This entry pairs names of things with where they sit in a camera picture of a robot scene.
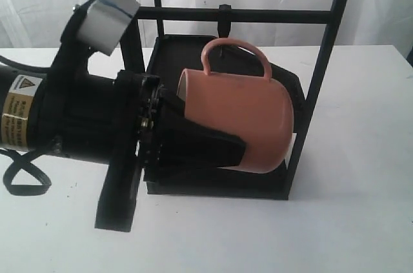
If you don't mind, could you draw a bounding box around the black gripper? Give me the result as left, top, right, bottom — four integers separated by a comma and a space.
48, 11, 246, 231

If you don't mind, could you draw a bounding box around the pink ceramic mug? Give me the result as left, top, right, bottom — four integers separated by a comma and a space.
177, 37, 294, 174

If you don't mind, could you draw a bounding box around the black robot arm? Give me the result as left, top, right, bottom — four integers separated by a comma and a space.
1, 10, 246, 232

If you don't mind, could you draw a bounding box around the black rack hook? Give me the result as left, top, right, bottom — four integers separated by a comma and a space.
217, 4, 232, 38

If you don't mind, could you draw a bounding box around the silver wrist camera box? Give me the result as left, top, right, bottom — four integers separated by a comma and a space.
77, 0, 140, 56

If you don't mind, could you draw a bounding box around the black cable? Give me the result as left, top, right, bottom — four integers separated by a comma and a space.
0, 147, 52, 196

